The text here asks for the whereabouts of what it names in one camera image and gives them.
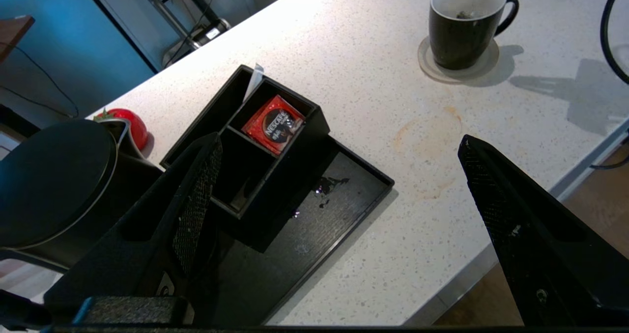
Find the black electric kettle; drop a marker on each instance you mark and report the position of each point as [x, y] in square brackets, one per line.
[54, 185]

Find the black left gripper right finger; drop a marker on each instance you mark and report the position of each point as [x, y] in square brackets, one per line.
[550, 264]

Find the black rectangular serving tray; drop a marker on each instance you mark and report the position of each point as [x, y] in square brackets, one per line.
[314, 225]

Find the grey white refrigerator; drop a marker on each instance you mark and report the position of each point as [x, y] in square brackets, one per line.
[73, 43]

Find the round clear coaster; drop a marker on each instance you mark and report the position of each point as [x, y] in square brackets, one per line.
[486, 65]

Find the black mug white inside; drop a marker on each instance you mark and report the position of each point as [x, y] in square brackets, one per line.
[457, 43]

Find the red strawberry shaped ornament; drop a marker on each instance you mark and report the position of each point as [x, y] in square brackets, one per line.
[135, 124]

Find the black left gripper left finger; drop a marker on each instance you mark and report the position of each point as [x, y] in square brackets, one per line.
[147, 259]

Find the white paper sachet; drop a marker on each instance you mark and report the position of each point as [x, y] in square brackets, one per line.
[253, 82]

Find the brown wooden desk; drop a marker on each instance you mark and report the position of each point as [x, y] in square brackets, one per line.
[10, 33]

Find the red instant coffee sachet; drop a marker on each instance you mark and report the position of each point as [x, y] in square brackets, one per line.
[272, 124]

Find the black compartment organizer box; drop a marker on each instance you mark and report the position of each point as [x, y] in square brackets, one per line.
[290, 166]

